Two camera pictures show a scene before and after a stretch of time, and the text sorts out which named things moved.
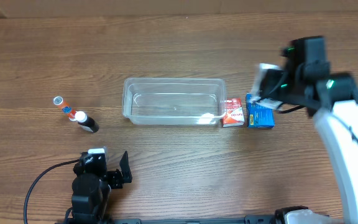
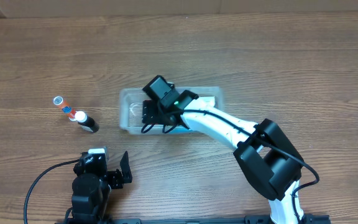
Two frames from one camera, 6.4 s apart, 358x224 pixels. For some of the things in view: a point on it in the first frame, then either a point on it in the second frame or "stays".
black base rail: x=248 y=219 stays
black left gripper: x=114 y=177 stays
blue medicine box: x=259 y=116 -> x=182 y=129
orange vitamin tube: x=65 y=107 stays
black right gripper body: x=268 y=87 -> x=148 y=112
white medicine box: x=256 y=96 -> x=206 y=102
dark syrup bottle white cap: x=86 y=122 stays
